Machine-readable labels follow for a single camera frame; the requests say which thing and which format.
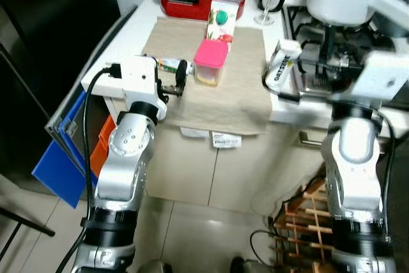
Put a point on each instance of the white oat milk carton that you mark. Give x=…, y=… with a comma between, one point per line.
x=283, y=62

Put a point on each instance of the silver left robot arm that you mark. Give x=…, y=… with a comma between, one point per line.
x=124, y=158

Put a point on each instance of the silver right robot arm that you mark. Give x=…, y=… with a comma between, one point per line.
x=354, y=151

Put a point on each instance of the black gas stove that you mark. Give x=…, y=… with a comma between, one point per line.
x=313, y=36

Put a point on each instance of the white green tube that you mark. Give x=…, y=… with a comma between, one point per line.
x=166, y=64

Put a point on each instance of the pink lid clear container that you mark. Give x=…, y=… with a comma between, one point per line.
x=211, y=55

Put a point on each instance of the plain white tag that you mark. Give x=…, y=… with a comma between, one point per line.
x=193, y=132

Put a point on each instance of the beige cloth mat with tags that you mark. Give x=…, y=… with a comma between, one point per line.
x=236, y=100

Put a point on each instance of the white green juice carton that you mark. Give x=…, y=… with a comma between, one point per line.
x=222, y=20

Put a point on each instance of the white printed price tag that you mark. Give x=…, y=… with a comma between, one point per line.
x=227, y=140

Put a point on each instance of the white kitchen counter cabinet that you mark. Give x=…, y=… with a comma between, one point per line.
x=185, y=171

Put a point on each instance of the orange board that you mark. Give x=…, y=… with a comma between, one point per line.
x=102, y=148

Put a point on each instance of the blue board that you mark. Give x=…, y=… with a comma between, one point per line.
x=57, y=171

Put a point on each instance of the wooden slatted rack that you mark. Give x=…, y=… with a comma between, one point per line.
x=297, y=208

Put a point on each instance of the grey left robot foot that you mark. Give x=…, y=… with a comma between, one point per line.
x=153, y=266

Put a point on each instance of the grey robot foot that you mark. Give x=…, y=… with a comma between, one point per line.
x=153, y=266
x=248, y=265

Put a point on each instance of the grey right robot foot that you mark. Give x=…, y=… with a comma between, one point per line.
x=248, y=265

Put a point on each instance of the black tripod stand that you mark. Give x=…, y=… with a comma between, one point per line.
x=25, y=222

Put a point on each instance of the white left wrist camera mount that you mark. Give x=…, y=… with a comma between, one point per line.
x=134, y=75

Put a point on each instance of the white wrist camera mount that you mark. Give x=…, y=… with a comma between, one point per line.
x=383, y=75
x=134, y=75

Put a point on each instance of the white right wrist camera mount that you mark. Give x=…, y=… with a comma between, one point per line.
x=383, y=75

